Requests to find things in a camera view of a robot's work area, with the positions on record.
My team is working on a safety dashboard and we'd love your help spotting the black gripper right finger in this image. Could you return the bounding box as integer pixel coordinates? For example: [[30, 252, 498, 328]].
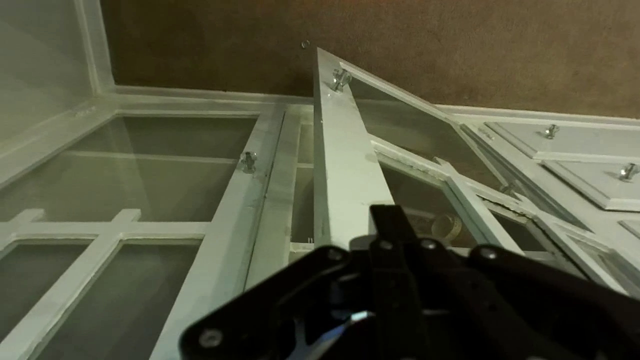
[[387, 205, 640, 360]]

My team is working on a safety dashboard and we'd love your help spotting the silver door knob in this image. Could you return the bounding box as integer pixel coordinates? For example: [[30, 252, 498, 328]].
[[329, 67, 353, 94], [239, 150, 259, 176]]

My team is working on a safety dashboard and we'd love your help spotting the white glass-paned cupboard door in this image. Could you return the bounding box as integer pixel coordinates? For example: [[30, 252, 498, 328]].
[[0, 108, 289, 360], [309, 45, 628, 296]]

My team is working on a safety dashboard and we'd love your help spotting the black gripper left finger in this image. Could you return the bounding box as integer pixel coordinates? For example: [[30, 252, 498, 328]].
[[177, 205, 396, 360]]

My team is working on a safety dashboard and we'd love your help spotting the white drawer cabinet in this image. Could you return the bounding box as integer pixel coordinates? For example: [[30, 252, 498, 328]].
[[458, 108, 640, 296]]

